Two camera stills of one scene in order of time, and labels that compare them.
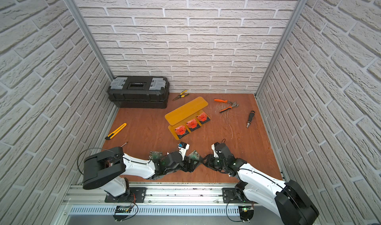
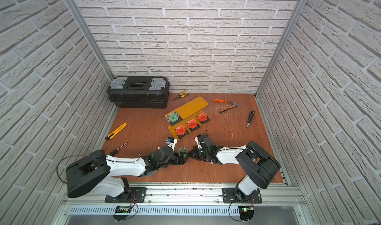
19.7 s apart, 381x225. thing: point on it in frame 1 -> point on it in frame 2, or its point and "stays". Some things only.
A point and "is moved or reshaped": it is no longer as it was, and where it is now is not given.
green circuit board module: (194, 155) is moved or reshaped
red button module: (192, 124) stays
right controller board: (246, 212) stays
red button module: (180, 130) stays
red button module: (202, 117) stays
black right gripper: (209, 162) -> (194, 153)
